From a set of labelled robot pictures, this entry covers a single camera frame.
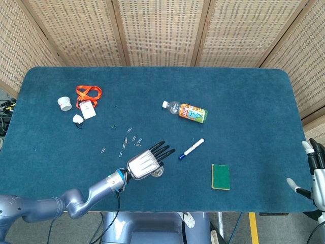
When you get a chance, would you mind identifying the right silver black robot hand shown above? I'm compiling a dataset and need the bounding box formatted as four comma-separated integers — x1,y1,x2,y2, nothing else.
286,138,325,211

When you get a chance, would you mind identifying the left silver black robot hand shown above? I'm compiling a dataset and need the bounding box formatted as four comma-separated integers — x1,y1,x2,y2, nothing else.
126,140,176,181

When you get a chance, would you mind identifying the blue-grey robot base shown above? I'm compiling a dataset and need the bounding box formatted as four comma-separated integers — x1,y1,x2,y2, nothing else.
100,212,212,244

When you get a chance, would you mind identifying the round container of paperclips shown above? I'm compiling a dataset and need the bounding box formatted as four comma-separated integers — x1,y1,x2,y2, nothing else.
151,166,165,178

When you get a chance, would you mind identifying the white marker with blue cap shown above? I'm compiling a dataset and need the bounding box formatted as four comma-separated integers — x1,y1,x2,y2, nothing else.
178,138,205,161

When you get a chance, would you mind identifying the plastic bottle with orange label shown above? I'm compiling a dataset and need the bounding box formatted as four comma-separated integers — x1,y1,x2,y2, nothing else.
162,100,209,125

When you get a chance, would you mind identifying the white perforated plate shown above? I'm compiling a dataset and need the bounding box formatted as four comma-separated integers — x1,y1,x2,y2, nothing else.
182,212,197,231

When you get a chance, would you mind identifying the white badge card holder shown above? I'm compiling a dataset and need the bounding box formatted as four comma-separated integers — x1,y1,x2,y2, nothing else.
79,101,97,120

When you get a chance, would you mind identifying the green and yellow sponge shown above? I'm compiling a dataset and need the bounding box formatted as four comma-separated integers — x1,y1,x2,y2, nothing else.
211,164,231,191

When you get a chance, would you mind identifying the blue felt table mat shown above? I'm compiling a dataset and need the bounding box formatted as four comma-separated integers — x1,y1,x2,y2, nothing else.
0,66,313,213

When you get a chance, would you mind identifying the yellow floor tape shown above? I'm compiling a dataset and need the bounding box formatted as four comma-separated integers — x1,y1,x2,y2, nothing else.
248,212,260,244

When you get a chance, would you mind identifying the grey table leg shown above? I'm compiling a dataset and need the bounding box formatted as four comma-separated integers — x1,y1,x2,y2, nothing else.
215,212,226,241

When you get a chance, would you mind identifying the white round jar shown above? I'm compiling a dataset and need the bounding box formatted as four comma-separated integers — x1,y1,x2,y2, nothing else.
57,96,73,111

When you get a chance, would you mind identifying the woven bamboo screen panel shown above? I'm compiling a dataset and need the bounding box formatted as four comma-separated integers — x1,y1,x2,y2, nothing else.
260,0,325,143
191,0,315,68
106,0,212,68
0,0,64,99
21,0,130,68

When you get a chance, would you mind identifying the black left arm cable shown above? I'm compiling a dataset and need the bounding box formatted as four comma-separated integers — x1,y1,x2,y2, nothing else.
88,190,121,244

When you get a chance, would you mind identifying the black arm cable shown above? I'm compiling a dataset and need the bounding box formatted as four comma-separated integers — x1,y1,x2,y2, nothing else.
88,190,121,244
306,221,325,244

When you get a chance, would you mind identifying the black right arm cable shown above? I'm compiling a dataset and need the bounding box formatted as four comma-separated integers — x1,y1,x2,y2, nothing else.
306,221,325,244

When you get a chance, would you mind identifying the blue cable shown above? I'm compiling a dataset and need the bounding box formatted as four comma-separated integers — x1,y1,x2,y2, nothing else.
229,212,243,244

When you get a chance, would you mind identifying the orange lanyard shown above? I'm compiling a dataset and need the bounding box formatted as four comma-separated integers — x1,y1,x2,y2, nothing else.
75,85,103,110

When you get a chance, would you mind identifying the bundle of cables and plugs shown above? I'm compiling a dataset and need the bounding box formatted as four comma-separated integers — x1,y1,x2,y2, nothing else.
0,98,17,137

